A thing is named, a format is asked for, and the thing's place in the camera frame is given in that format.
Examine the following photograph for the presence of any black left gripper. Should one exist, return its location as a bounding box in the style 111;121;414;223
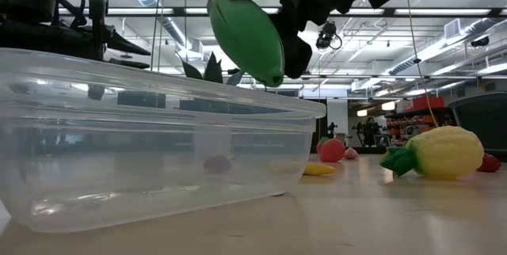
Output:
87;0;152;70

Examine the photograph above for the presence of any green oval toy vegetable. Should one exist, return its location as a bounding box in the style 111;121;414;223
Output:
206;0;285;88

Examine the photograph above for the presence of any clear plastic tupperware container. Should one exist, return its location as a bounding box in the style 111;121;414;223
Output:
0;48;327;234

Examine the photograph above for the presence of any small dark red toy fruit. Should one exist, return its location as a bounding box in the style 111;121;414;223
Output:
203;154;234;176
476;152;502;173

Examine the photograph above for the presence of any yellow toy bell pepper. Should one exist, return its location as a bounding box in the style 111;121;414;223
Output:
379;125;485;181

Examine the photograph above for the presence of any artificial plant in white pot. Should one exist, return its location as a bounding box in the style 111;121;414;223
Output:
180;51;245;86

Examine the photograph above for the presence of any yellow toy banana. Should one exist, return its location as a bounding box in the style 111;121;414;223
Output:
267;158;337;177

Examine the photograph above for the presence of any red storage bin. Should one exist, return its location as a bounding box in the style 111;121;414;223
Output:
411;95;445;110

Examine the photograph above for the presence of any shelf with orange items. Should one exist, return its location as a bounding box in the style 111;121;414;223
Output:
384;106;456;148

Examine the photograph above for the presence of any grey mesh office chair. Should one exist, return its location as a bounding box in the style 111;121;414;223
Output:
448;90;507;157

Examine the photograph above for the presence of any black hanging camera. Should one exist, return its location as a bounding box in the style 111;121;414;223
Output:
315;20;343;51

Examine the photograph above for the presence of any thin yellow hanging cable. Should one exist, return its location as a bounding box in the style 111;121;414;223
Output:
402;0;440;128

